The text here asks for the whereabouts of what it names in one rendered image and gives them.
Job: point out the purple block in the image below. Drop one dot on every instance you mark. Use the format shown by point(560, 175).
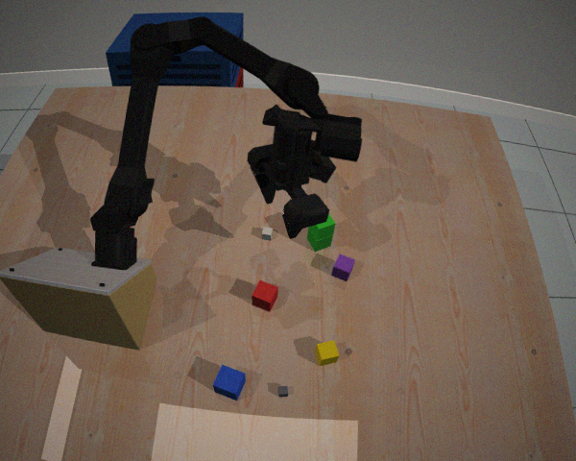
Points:
point(343, 267)

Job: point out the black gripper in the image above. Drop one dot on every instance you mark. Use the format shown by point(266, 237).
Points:
point(274, 172)

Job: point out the red block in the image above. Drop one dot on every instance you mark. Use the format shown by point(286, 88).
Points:
point(264, 296)

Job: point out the green block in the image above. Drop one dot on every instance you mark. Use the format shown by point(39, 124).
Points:
point(323, 230)
point(320, 244)

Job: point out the blue block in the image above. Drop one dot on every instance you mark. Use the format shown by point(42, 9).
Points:
point(229, 382)

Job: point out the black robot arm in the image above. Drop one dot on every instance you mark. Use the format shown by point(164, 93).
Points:
point(152, 46)

